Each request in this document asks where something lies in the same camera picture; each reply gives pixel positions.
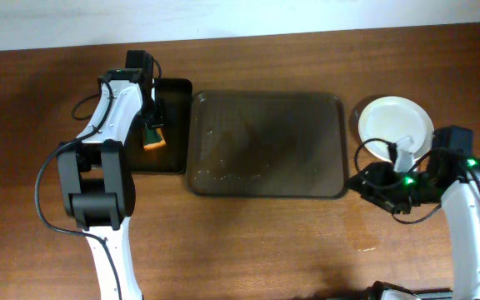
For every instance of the black water tray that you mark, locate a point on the black water tray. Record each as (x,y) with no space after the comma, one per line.
(175,94)

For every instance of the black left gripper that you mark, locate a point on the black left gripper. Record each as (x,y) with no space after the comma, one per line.
(152,123)

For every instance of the white plate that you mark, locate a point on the white plate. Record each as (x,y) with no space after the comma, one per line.
(392,118)

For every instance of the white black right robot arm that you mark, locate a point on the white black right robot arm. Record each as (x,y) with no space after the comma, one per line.
(451,183)

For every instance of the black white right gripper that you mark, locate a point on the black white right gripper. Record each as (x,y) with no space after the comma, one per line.
(373,183)

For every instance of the orange green scrub sponge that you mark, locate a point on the orange green scrub sponge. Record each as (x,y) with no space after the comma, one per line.
(153,139)

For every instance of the brown serving tray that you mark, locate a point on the brown serving tray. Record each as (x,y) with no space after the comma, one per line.
(267,145)

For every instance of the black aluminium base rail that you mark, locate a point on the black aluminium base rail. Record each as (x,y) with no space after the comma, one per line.
(435,295)

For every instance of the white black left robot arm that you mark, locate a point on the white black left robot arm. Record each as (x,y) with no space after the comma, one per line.
(97,185)

